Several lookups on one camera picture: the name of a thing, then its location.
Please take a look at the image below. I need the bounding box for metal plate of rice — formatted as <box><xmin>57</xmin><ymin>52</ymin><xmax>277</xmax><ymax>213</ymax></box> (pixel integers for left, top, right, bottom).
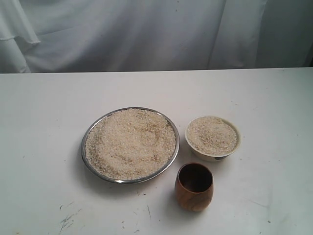
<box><xmin>81</xmin><ymin>107</ymin><xmax>179</xmax><ymax>184</ymax></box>

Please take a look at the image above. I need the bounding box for brown wooden cup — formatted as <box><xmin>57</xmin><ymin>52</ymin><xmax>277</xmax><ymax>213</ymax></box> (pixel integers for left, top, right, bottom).
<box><xmin>175</xmin><ymin>163</ymin><xmax>214</xmax><ymax>212</ymax></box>

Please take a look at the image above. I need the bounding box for white backdrop curtain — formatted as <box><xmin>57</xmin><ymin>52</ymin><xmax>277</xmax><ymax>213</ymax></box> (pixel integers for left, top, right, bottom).
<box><xmin>0</xmin><ymin>0</ymin><xmax>313</xmax><ymax>73</ymax></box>

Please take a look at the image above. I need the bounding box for small white rice bowl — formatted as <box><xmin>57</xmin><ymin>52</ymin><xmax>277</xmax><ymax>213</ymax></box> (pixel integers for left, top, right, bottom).
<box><xmin>185</xmin><ymin>116</ymin><xmax>241</xmax><ymax>162</ymax></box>

